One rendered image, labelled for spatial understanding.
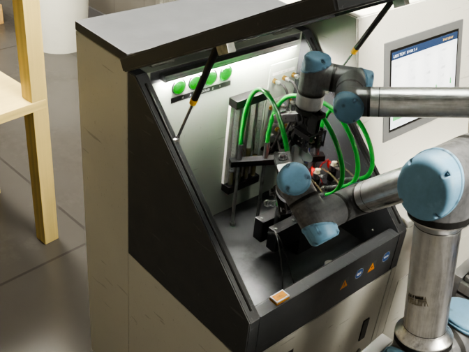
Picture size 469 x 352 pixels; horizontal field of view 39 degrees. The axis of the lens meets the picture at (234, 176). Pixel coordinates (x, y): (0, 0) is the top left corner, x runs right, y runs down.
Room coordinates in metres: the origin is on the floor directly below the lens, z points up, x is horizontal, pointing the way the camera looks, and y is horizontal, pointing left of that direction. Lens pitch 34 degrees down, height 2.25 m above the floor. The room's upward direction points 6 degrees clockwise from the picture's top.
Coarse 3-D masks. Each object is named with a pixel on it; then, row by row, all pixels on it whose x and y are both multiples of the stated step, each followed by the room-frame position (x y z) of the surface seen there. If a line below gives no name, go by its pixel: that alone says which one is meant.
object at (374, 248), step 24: (384, 240) 1.67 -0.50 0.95; (336, 264) 1.53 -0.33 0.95; (360, 264) 1.58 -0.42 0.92; (384, 264) 1.68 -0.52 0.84; (288, 288) 1.41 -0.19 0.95; (312, 288) 1.43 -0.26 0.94; (336, 288) 1.51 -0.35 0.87; (360, 288) 1.61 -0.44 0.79; (264, 312) 1.30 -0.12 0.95; (288, 312) 1.36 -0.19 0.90; (312, 312) 1.44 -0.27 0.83; (264, 336) 1.30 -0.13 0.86
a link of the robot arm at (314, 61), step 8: (304, 56) 1.65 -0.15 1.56; (312, 56) 1.64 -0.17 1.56; (320, 56) 1.64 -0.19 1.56; (328, 56) 1.65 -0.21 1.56; (304, 64) 1.63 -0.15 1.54; (312, 64) 1.61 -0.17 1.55; (320, 64) 1.61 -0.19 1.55; (328, 64) 1.62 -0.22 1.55; (304, 72) 1.62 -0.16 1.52; (312, 72) 1.61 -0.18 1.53; (320, 72) 1.61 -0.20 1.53; (328, 72) 1.62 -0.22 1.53; (304, 80) 1.62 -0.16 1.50; (312, 80) 1.61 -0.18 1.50; (320, 80) 1.61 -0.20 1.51; (328, 80) 1.61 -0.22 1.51; (304, 88) 1.62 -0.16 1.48; (312, 88) 1.61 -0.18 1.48; (320, 88) 1.61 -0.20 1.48; (328, 88) 1.61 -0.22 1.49; (304, 96) 1.62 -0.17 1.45; (312, 96) 1.61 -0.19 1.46; (320, 96) 1.62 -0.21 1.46
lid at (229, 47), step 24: (312, 0) 1.20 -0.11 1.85; (336, 0) 1.16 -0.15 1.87; (360, 0) 1.16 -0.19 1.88; (384, 0) 1.87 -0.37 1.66; (408, 0) 1.87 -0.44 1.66; (240, 24) 1.33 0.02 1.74; (264, 24) 1.28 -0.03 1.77; (288, 24) 1.24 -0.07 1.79; (168, 48) 1.50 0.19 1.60; (192, 48) 1.44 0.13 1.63; (216, 48) 1.42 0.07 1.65
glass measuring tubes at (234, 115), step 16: (240, 96) 1.90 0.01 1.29; (256, 96) 1.92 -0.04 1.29; (240, 112) 1.91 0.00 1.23; (256, 112) 1.97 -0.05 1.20; (240, 128) 1.92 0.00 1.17; (256, 128) 1.95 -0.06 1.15; (256, 144) 1.95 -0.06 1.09; (224, 160) 1.89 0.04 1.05; (224, 176) 1.88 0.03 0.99; (240, 176) 1.90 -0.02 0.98; (256, 176) 1.95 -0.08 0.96
